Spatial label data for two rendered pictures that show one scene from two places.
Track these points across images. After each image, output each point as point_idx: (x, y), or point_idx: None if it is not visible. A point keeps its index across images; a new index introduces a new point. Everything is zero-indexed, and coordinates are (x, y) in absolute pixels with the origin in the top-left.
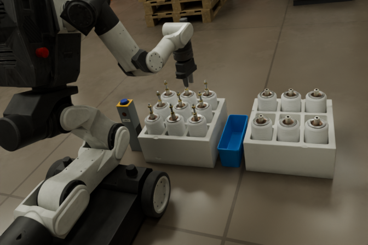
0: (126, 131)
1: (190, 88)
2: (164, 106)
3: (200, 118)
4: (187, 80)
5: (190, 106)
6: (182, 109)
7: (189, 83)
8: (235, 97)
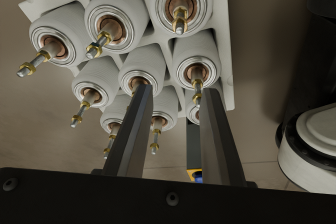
0: (324, 136)
1: (45, 105)
2: (160, 115)
3: None
4: (232, 140)
5: (111, 68)
6: (153, 74)
7: (39, 112)
8: None
